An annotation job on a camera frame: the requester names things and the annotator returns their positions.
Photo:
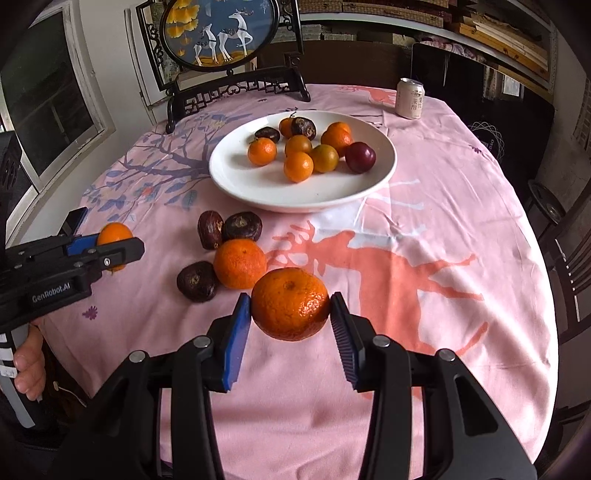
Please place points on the floral folded cloth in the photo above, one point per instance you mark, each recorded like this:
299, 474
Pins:
448, 48

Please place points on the dark red plum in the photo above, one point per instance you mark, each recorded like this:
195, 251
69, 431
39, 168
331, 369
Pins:
360, 157

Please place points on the dark round metal object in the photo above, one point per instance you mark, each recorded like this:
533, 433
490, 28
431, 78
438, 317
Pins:
547, 201

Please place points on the black smartphone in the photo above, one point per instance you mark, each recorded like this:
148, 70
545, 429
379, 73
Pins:
76, 220

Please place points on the beige checkered curtain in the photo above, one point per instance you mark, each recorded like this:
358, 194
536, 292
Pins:
582, 110

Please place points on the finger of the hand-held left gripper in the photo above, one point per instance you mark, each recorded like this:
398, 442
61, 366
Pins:
115, 256
83, 244

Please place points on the black cabinet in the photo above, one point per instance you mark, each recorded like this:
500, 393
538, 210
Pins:
461, 83

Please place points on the stack of woven flat boxes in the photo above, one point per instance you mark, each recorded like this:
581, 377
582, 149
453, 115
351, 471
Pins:
369, 7

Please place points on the white ceramic plate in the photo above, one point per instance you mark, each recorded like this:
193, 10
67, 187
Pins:
277, 189

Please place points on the pale drink can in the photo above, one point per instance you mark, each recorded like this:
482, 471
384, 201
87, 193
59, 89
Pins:
410, 99

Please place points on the round deer painting table screen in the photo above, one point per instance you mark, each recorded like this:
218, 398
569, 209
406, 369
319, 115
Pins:
217, 27

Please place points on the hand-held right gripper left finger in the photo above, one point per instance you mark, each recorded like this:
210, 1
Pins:
235, 344

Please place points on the white wall shelf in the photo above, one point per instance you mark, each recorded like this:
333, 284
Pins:
415, 25

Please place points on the person's left hand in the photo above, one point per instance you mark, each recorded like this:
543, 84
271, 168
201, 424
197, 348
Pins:
32, 369

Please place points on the pink printed tablecloth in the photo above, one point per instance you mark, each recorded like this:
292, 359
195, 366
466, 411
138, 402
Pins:
415, 207

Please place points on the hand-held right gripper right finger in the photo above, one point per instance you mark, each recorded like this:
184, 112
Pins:
345, 344

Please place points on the white framed window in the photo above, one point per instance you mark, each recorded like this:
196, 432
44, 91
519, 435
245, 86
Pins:
46, 92

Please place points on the pile of mandarins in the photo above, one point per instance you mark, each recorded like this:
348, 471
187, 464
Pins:
298, 167

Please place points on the round orange mandarin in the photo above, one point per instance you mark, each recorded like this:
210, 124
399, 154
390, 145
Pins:
239, 263
115, 233
290, 302

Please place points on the stack of wooden boards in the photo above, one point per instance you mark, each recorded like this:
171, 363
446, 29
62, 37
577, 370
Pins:
508, 41

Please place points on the dark wooden slatted chair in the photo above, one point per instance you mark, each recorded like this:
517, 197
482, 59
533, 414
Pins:
568, 277

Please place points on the white wall conduit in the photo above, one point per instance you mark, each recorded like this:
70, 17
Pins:
138, 64

